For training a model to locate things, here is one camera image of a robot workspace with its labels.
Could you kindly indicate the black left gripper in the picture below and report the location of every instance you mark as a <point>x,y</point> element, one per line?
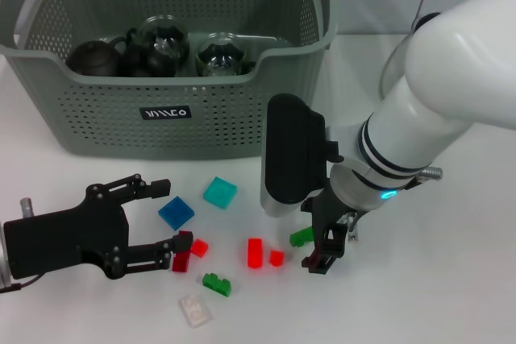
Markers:
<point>60,239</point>

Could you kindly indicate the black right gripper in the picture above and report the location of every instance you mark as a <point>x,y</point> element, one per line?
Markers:
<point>326,215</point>

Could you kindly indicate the green toy block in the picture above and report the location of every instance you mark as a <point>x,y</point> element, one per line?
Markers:
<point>299,238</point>
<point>217,284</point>

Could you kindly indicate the small red toy block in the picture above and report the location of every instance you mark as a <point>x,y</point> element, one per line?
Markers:
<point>199,247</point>
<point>276,258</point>

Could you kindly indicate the dark red long toy block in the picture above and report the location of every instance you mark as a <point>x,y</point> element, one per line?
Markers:
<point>181,265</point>

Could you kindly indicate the bright red long toy block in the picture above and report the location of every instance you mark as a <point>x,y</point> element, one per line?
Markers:
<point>254,253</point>

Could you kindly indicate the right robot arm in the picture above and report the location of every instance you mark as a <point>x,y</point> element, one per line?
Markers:
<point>435,98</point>

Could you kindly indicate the blue square toy block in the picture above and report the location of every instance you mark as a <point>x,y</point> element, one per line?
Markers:
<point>175,214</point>

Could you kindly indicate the teal square toy block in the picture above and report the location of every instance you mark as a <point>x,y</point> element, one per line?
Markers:
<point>219,193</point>

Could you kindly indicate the grey-green perforated storage bin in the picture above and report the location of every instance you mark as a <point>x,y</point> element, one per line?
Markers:
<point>161,126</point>

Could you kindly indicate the white toy block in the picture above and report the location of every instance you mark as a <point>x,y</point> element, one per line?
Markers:
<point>195,309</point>

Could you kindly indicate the dark clay teapot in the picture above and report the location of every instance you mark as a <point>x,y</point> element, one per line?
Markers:
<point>92,60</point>

